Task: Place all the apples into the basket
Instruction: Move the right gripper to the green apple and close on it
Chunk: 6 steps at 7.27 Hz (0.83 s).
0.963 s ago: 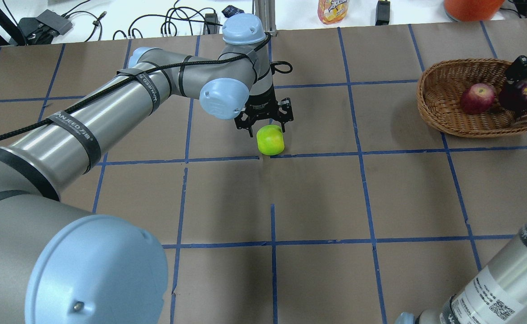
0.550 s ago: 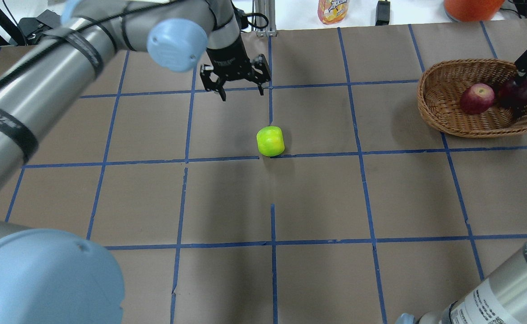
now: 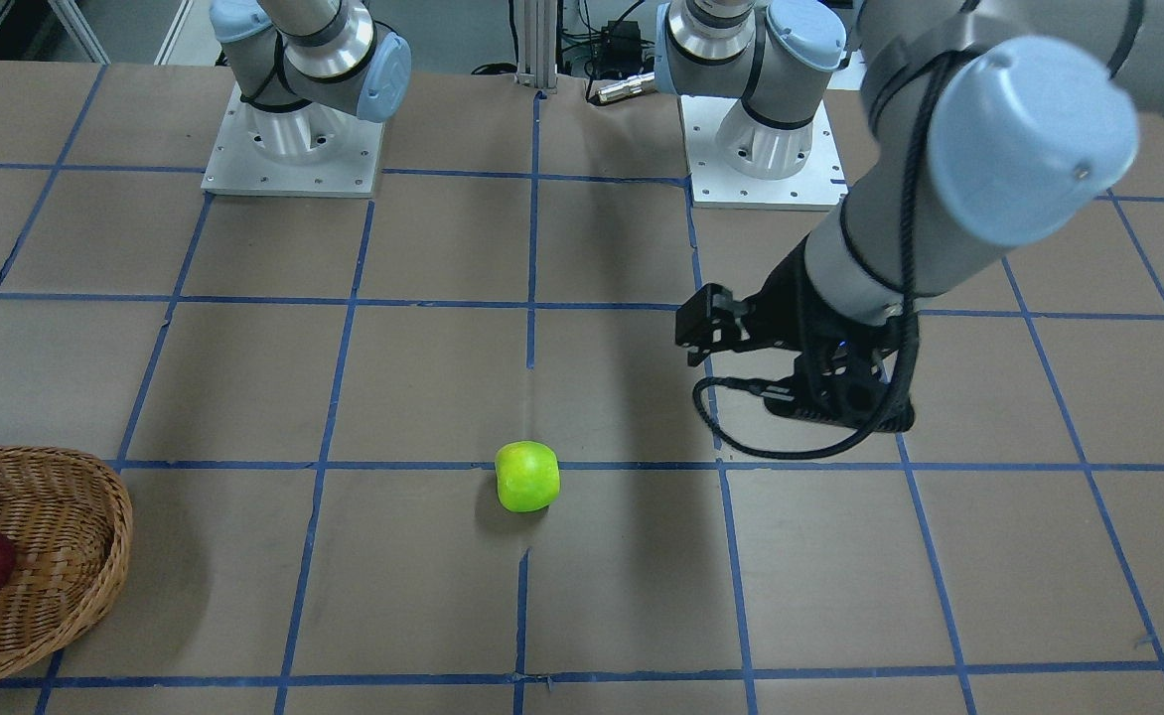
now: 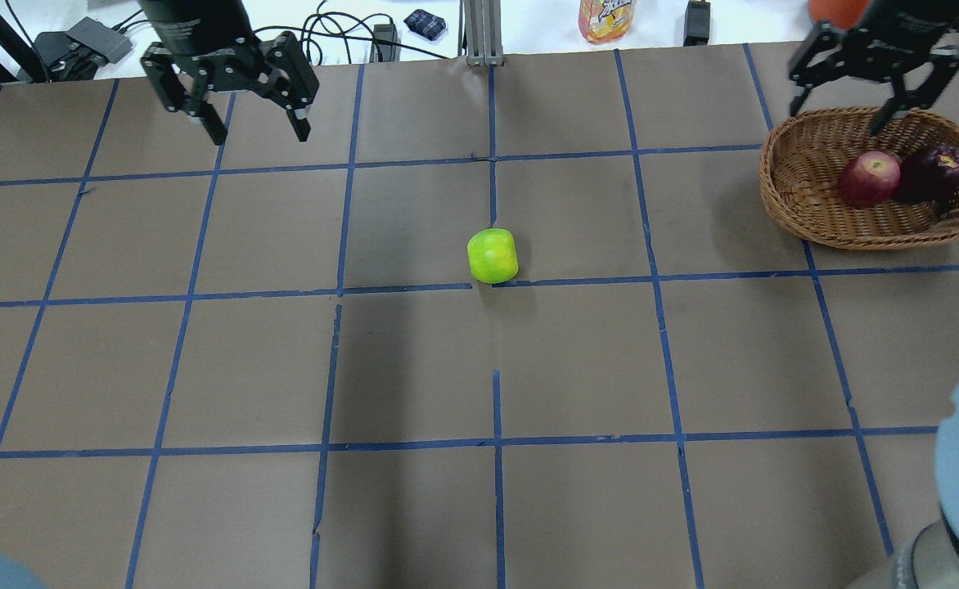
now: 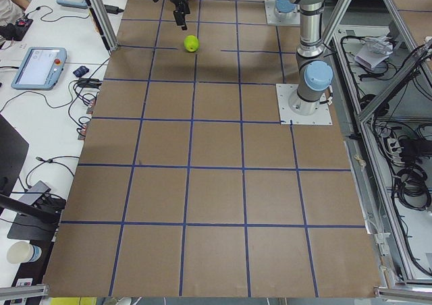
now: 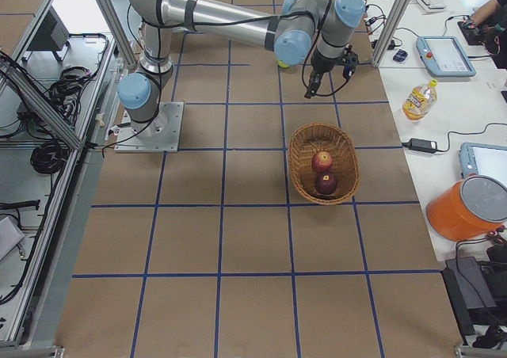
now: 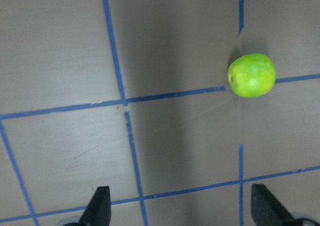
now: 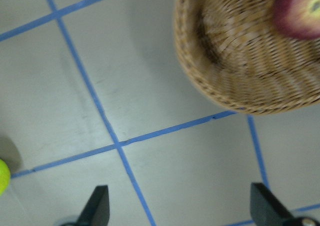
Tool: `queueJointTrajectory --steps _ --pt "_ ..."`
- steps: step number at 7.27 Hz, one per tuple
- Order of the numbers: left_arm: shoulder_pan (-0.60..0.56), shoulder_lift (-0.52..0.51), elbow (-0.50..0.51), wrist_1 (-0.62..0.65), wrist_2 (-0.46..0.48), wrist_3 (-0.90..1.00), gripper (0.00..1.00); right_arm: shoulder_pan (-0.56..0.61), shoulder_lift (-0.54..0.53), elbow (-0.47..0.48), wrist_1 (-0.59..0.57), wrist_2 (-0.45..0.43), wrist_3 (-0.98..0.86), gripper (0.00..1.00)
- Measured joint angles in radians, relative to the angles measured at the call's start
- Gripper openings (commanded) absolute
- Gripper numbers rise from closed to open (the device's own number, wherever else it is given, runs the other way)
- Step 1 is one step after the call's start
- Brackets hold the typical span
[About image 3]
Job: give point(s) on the aluminium frame post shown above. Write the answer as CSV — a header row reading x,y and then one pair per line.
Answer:
x,y
536,43

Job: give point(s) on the green apple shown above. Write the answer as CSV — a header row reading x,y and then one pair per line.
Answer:
x,y
527,476

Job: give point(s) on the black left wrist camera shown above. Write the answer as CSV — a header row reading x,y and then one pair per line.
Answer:
x,y
840,385

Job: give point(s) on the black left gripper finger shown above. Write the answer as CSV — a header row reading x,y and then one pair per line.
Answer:
x,y
710,322

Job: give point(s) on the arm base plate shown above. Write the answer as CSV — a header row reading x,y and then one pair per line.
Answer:
x,y
735,163
314,152

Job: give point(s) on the silver metal cylinder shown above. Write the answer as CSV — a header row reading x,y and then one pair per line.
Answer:
x,y
628,88

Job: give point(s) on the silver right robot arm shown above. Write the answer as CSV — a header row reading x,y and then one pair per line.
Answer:
x,y
316,82

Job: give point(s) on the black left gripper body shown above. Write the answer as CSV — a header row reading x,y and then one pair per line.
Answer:
x,y
783,310

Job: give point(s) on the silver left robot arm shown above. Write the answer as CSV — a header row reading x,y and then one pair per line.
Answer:
x,y
996,123

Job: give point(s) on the woven wicker basket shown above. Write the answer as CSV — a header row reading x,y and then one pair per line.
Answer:
x,y
71,521

